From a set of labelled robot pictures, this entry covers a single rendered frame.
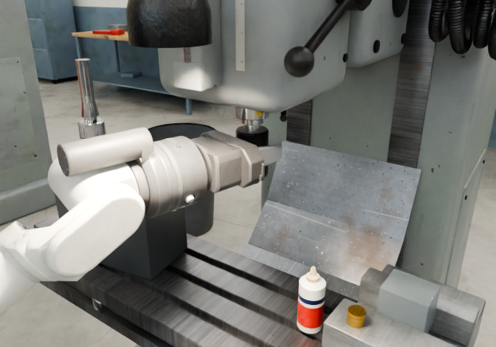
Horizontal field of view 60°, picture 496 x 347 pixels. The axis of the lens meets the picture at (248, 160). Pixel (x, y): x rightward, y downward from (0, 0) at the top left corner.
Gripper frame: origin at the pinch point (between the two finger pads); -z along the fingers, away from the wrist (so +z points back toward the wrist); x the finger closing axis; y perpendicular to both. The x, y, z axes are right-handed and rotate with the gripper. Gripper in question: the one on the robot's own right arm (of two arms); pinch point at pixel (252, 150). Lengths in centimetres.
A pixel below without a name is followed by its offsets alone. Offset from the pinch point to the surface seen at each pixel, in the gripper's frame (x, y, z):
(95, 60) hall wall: 691, 89, -249
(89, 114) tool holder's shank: 32.5, -0.5, 10.9
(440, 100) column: -7.1, -2.8, -40.2
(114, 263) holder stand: 24.7, 26.6, 12.7
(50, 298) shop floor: 155, 123, -2
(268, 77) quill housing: -10.0, -12.8, 6.6
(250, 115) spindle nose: -1.6, -5.9, 1.8
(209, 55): -4.8, -14.8, 10.6
